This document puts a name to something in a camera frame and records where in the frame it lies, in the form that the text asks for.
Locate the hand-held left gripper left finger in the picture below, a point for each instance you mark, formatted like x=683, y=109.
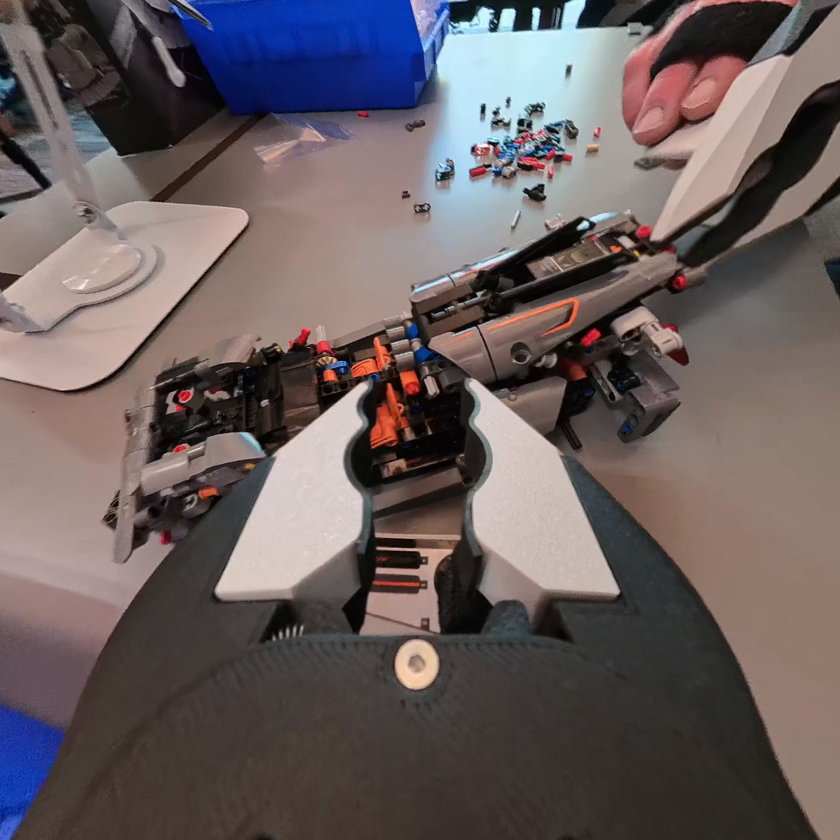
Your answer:
x=295, y=525

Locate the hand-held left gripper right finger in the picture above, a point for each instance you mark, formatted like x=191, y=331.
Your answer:
x=544, y=525

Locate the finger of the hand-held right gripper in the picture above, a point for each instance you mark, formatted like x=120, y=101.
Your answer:
x=741, y=131
x=787, y=177

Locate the lego car model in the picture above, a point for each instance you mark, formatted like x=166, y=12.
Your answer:
x=197, y=407

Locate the grey black lego assembly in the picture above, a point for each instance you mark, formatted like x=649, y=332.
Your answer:
x=525, y=328

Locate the pile of loose lego pieces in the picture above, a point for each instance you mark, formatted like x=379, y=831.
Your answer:
x=518, y=148

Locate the lego set box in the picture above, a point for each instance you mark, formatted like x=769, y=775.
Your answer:
x=131, y=98

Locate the person's right hand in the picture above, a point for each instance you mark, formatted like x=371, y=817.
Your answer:
x=669, y=92

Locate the white booklet stand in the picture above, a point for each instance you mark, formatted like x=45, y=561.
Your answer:
x=164, y=262

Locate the small blue parts bin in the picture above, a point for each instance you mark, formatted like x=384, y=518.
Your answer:
x=26, y=774

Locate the clear plastic bag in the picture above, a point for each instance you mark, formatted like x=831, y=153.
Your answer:
x=302, y=138

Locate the large blue plastic bin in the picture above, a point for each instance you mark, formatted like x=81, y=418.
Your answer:
x=315, y=59

